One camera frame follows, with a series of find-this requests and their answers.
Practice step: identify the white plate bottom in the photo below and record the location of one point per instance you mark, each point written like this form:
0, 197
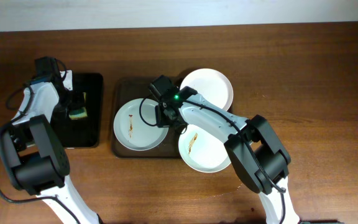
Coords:
202, 151

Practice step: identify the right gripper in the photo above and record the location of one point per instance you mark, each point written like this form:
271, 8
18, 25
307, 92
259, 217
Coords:
160, 121

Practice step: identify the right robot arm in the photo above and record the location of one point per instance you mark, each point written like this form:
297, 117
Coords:
257, 155

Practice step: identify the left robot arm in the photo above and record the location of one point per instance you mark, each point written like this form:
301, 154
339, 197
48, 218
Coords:
32, 154

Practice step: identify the brown serving tray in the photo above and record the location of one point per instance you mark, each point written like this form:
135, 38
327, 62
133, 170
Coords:
131, 88

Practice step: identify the white plate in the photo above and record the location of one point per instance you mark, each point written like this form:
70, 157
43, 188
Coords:
202, 151
212, 85

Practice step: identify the black small tray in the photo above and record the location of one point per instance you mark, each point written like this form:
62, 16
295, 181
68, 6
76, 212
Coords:
82, 132

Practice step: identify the green yellow sponge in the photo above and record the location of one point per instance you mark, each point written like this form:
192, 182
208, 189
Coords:
77, 110

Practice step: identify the white plate top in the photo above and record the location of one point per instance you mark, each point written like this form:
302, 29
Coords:
212, 85

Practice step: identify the light blue plate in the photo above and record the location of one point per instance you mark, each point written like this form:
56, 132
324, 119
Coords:
131, 131

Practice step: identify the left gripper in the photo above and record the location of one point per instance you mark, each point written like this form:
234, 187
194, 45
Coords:
63, 107

